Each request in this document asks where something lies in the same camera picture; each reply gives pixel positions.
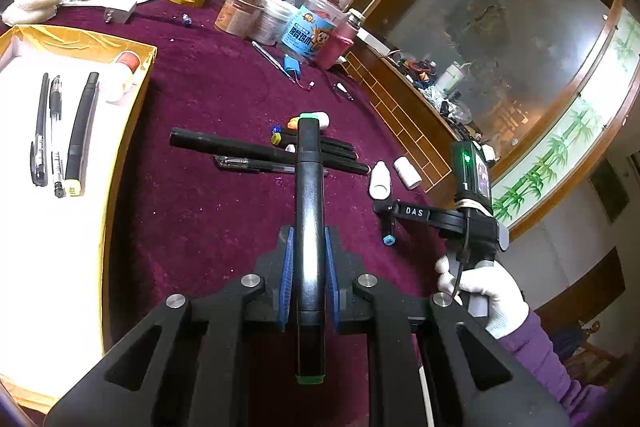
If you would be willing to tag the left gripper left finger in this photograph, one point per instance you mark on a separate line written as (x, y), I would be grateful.
(179, 366)

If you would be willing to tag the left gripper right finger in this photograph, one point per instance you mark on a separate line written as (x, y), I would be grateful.
(430, 363)

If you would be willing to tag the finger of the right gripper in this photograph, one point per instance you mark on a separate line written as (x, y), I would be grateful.
(383, 209)

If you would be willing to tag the black marker green cap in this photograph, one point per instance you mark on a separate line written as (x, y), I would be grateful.
(309, 260)

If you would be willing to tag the clear cap gel pen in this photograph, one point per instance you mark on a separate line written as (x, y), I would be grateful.
(251, 165)

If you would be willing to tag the long black marker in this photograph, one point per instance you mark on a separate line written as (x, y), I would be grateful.
(213, 144)

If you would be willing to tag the black marker yellow cap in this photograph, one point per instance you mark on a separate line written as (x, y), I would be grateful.
(79, 136)

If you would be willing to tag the black test gel pen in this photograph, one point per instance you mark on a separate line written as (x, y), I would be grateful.
(38, 148)

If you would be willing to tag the white red label pill bottle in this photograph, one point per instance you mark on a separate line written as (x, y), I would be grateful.
(119, 76)

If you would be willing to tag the black marker yellow-green cap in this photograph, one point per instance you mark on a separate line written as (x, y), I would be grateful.
(329, 146)

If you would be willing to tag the transparent ballpoint pen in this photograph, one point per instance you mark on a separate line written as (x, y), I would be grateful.
(55, 111)

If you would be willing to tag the purple sleeved right forearm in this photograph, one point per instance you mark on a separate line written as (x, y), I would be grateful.
(533, 349)

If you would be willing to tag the white gloved right hand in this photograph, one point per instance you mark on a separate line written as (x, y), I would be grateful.
(507, 309)

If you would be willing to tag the small white bottle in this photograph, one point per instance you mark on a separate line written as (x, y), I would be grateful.
(409, 176)

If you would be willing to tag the nail clipper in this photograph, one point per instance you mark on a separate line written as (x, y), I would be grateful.
(339, 88)

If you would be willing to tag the blue battery pack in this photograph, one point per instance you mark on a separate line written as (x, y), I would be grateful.
(293, 69)

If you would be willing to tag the pink wrapped bottle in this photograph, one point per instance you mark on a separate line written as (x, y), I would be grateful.
(341, 39)

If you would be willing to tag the blue cartoon snack tub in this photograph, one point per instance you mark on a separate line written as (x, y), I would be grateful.
(310, 29)

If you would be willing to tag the silver pen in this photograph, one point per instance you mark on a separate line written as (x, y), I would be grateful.
(271, 60)

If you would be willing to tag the white plastic jar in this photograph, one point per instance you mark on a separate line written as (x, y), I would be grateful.
(271, 22)

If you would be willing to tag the brown jar with lid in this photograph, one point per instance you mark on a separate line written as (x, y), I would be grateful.
(236, 17)

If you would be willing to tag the gold lined white box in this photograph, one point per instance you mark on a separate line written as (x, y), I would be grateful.
(54, 251)

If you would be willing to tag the white power adapter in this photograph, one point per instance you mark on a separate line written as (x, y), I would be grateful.
(119, 15)

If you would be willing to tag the wrapped white round cakes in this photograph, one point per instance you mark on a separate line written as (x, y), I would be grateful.
(29, 12)

